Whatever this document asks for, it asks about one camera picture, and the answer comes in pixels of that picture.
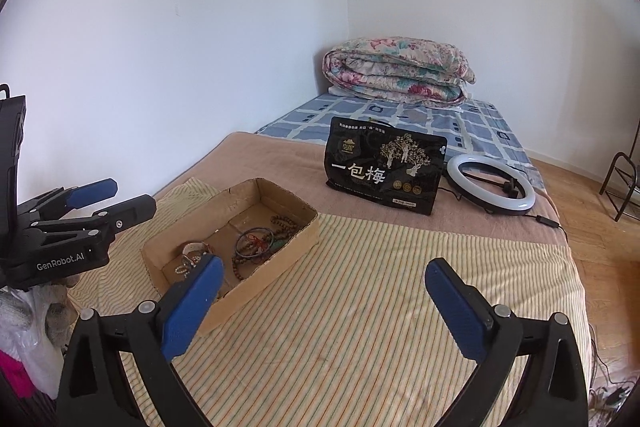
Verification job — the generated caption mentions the blue checkered bedsheet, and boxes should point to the blue checkered bedsheet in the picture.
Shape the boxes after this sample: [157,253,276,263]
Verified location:
[255,93,543,188]

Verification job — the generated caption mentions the cables on floor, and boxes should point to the cables on floor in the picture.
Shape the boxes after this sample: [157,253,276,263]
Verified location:
[590,322,636,408]

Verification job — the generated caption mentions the black ring light cable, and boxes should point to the black ring light cable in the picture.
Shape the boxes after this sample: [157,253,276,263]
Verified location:
[435,189,571,240]

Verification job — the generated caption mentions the grey fuzzy cloth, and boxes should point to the grey fuzzy cloth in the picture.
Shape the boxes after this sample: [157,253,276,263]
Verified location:
[44,281,77,324]

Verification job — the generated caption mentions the brown wooden bead necklace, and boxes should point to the brown wooden bead necklace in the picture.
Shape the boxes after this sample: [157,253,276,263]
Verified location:
[231,214,301,283]

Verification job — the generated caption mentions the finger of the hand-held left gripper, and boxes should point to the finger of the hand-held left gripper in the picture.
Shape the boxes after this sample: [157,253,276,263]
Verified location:
[17,178,119,223]
[30,194,157,244]

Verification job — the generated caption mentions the black snack bag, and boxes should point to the black snack bag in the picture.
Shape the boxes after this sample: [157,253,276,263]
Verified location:
[324,117,448,217]

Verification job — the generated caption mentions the folded floral quilt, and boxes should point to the folded floral quilt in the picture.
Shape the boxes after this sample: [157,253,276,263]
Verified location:
[322,38,476,108]

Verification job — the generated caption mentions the pearl bracelet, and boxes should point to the pearl bracelet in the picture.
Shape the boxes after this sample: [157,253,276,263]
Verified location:
[175,257,202,279]

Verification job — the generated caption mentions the cardboard box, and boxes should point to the cardboard box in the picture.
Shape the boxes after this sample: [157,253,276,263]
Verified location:
[141,178,321,335]

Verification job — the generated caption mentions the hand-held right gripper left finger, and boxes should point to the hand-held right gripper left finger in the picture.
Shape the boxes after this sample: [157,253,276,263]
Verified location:
[55,254,226,427]

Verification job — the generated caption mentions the pink cloth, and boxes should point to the pink cloth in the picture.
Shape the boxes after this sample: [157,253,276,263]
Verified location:
[0,349,33,400]

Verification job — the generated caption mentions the white ring light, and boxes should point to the white ring light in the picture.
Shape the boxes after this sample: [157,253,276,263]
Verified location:
[445,154,536,214]

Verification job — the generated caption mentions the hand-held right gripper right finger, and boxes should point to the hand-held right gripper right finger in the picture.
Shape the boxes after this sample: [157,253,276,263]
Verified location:
[424,257,590,427]

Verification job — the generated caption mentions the black metal clothes rack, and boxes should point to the black metal clothes rack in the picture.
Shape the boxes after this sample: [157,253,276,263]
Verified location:
[599,152,640,223]

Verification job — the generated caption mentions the striped cloth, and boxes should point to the striped cloth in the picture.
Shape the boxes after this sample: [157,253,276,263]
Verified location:
[67,177,586,427]

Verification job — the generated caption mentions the brown blanket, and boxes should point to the brown blanket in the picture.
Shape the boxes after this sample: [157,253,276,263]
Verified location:
[65,132,573,268]

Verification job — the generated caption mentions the white plastic bag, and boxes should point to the white plastic bag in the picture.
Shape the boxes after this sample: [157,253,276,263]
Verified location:
[0,287,66,400]

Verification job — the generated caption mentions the red string jade pendant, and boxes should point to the red string jade pendant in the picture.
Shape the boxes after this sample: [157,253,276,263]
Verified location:
[244,231,281,254]

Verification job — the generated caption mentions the dark bead bracelet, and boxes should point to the dark bead bracelet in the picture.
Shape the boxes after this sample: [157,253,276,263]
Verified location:
[236,227,275,259]

